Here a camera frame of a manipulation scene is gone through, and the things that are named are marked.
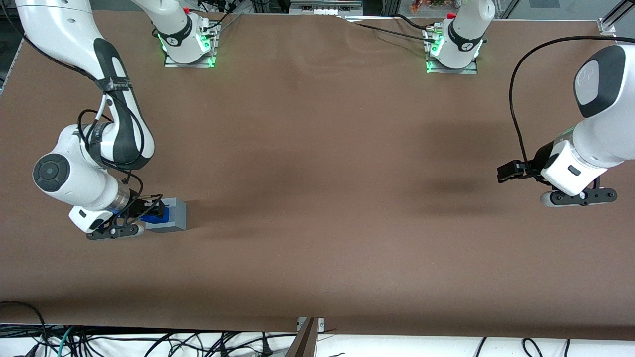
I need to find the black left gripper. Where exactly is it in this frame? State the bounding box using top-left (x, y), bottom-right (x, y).
top-left (497, 141), bottom-right (567, 184)

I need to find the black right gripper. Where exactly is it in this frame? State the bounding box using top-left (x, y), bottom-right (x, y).
top-left (116, 193), bottom-right (167, 228)

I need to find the blue plastic part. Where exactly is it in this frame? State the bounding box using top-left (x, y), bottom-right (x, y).
top-left (140, 207), bottom-right (171, 223)

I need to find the gray square base block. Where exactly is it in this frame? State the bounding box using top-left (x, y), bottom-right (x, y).
top-left (145, 198), bottom-right (188, 233)

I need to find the brown table cover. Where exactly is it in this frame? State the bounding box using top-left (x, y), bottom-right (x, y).
top-left (0, 9), bottom-right (635, 341)

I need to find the white power strip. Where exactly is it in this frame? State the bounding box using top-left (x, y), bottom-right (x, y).
top-left (290, 0), bottom-right (364, 16)

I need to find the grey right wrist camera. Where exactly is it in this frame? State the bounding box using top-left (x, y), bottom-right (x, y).
top-left (86, 224), bottom-right (145, 241)

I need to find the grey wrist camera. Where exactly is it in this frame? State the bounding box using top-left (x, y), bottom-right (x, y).
top-left (540, 188), bottom-right (618, 208)
top-left (86, 224), bottom-right (145, 241)

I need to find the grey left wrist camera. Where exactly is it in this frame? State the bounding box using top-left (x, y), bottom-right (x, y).
top-left (540, 188), bottom-right (618, 208)

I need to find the black left arm wrist cable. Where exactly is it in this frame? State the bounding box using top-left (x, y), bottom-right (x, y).
top-left (509, 36), bottom-right (619, 175)

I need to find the black arm wrist cable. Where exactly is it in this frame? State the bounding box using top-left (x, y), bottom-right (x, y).
top-left (509, 36), bottom-right (619, 175)
top-left (0, 0), bottom-right (165, 225)

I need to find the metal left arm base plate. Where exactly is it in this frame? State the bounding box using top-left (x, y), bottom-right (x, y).
top-left (425, 27), bottom-right (479, 75)

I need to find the black right arm wrist cable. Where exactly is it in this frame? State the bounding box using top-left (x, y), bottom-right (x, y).
top-left (0, 0), bottom-right (165, 225)

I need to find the black looped floor cable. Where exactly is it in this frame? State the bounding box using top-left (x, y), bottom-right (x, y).
top-left (0, 300), bottom-right (49, 357)

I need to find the teal floor cable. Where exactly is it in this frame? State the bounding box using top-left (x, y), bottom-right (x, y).
top-left (56, 326), bottom-right (76, 357)

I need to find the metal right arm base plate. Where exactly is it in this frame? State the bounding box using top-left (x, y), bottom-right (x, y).
top-left (164, 19), bottom-right (218, 68)

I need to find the black base power cable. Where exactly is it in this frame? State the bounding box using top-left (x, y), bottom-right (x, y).
top-left (337, 14), bottom-right (441, 46)

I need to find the metal frame post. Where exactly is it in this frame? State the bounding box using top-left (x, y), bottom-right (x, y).
top-left (285, 317), bottom-right (326, 357)

